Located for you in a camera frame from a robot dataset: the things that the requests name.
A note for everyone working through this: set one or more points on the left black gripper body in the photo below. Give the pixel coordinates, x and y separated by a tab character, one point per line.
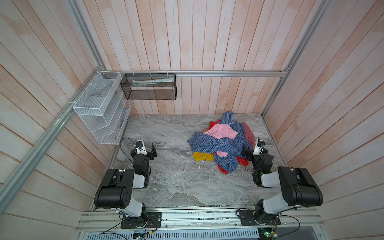
150	156

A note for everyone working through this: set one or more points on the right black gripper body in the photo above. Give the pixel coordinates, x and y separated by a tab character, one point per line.
250	157

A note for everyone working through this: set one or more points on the yellow printed t-shirt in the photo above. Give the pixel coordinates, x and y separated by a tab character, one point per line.
203	157

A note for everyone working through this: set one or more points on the blue checkered shirt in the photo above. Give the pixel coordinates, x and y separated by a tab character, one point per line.
229	163

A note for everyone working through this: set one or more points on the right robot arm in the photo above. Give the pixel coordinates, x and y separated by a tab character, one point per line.
298	188

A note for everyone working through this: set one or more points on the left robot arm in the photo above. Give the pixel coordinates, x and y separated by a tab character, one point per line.
116	188

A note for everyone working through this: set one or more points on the red cloth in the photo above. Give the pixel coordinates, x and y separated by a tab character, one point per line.
240	160

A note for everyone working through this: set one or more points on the maroon cloth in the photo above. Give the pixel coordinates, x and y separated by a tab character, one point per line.
249	136

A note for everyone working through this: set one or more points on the pink cloth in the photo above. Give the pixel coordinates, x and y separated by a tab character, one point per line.
221	141

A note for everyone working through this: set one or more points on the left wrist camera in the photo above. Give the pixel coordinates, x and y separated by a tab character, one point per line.
140	148

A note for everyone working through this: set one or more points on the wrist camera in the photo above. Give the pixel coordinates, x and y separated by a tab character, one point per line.
259	148
140	148

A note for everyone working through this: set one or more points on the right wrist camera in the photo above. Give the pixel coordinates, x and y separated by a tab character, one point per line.
259	148

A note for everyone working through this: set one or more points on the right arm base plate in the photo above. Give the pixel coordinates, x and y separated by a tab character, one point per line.
256	218

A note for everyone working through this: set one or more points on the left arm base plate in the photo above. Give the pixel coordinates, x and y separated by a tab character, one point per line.
149	220

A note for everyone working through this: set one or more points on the white wire mesh shelf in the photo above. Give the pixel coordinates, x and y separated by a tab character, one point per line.
103	108

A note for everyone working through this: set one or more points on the black wire mesh basket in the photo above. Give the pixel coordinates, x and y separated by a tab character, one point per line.
142	87

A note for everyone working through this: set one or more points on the aluminium mounting rail base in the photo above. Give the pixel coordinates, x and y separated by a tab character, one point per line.
203	223

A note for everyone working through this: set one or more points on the horizontal aluminium frame bar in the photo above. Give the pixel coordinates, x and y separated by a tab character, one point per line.
231	73

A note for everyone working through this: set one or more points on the left aluminium frame bar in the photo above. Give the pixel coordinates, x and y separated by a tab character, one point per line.
31	160

